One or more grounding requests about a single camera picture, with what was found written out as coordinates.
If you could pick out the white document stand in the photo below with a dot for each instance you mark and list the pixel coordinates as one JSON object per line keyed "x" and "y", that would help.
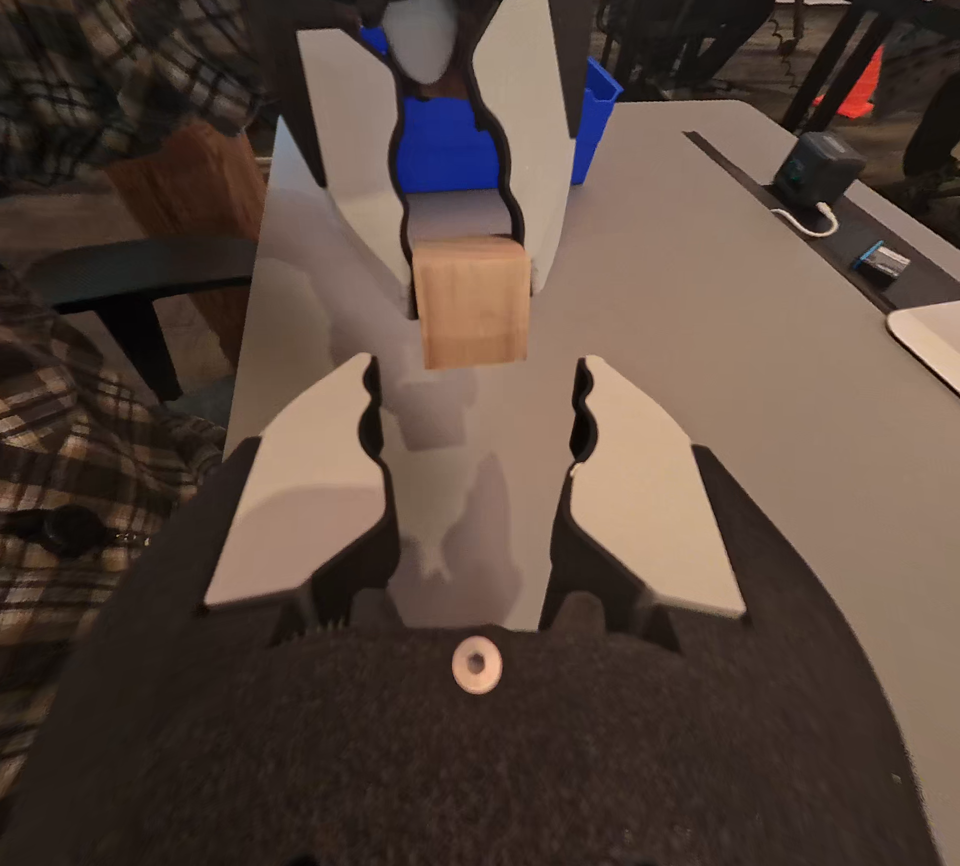
{"x": 930, "y": 341}

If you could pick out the blue plastic bin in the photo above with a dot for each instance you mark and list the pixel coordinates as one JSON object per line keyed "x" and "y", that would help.
{"x": 450, "y": 146}

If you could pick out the small black battery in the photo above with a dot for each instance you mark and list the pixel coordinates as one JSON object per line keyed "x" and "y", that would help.
{"x": 885, "y": 265}

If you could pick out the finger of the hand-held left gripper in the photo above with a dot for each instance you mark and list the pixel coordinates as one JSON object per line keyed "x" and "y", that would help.
{"x": 532, "y": 131}
{"x": 345, "y": 116}

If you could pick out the black office chair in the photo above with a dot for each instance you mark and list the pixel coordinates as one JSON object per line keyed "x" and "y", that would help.
{"x": 150, "y": 266}

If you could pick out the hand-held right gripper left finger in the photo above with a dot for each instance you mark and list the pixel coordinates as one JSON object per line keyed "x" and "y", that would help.
{"x": 300, "y": 506}

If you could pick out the wooden cube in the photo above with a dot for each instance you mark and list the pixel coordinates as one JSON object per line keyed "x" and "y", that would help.
{"x": 469, "y": 304}

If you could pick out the black charger box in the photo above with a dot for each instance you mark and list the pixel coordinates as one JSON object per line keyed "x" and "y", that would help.
{"x": 817, "y": 169}

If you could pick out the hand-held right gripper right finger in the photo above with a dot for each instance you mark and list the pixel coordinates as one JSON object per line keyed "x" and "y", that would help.
{"x": 645, "y": 521}

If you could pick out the orange traffic cone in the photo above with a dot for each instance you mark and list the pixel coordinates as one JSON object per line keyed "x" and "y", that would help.
{"x": 859, "y": 94}

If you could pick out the black round clip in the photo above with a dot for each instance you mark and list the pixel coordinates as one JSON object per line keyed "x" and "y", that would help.
{"x": 71, "y": 530}

